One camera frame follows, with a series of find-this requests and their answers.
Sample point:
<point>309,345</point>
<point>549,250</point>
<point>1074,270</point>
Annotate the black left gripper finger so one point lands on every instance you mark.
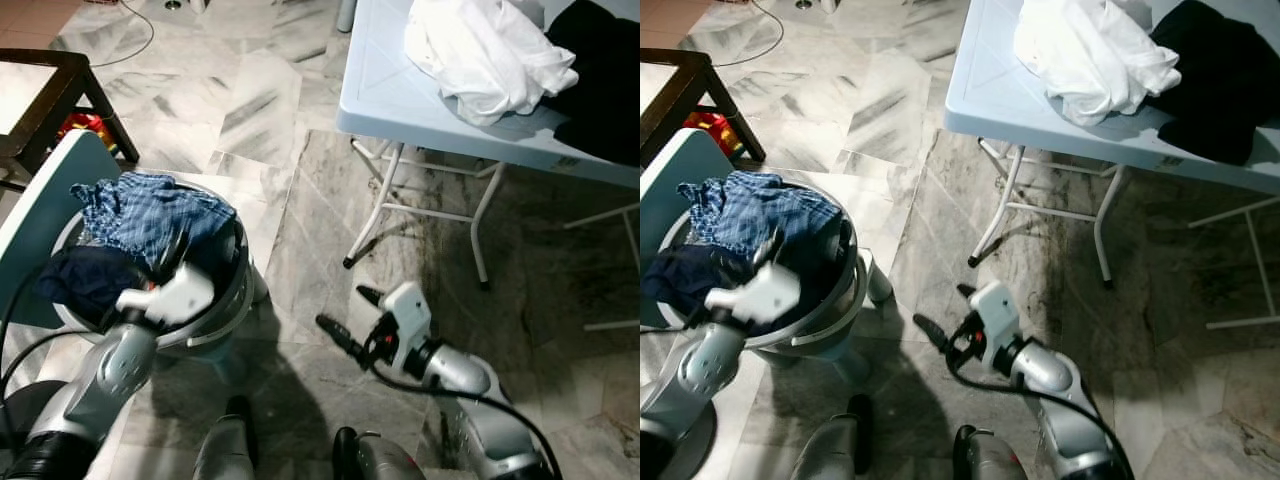
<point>769,248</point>
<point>175,252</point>

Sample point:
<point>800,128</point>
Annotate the blue plaid shorts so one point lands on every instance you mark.
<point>140,220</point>
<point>750,215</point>

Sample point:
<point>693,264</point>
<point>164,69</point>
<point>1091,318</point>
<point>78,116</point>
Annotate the white garment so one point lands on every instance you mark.
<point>1090,55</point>
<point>480,60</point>

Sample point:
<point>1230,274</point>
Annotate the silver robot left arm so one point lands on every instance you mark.
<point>110,370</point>
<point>710,370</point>

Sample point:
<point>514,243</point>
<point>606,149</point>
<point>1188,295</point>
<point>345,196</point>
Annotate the grey round laundry basket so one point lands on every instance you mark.
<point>840,300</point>
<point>225,300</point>

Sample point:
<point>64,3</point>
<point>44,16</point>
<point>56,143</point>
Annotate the dark navy garment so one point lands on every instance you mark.
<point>85,280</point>
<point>690,280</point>

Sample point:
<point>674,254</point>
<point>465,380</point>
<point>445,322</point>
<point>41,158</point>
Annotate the robot right leg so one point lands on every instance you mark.
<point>385,460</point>
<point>1000,460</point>

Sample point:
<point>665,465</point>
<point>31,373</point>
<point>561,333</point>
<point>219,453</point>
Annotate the robot leg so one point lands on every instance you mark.
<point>220,450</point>
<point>825,450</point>
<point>1000,460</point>
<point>385,460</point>

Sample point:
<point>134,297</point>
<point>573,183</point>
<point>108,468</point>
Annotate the pale teal plastic panel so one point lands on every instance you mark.
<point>665,190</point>
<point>40,210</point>

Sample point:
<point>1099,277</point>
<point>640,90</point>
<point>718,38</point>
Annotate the red yellow toy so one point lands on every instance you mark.
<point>712,128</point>
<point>85,125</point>

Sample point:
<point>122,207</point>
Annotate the dark wooden table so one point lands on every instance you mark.
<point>733,105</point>
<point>105,105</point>

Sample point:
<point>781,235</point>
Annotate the robot left leg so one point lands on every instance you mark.
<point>220,450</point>
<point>825,450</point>

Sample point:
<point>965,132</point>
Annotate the pale blue folding table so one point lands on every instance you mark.
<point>1000,90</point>
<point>400,90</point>

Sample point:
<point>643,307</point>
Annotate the black garment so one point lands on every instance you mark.
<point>600,90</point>
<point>1220,80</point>

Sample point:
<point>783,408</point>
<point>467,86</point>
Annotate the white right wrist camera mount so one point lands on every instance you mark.
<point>408,310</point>
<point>995,308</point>

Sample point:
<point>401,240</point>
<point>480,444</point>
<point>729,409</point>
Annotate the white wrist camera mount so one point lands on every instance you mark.
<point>995,308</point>
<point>760,297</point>
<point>408,310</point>
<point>175,298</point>

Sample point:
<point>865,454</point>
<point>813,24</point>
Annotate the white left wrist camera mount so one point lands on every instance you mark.
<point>175,298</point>
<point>760,297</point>

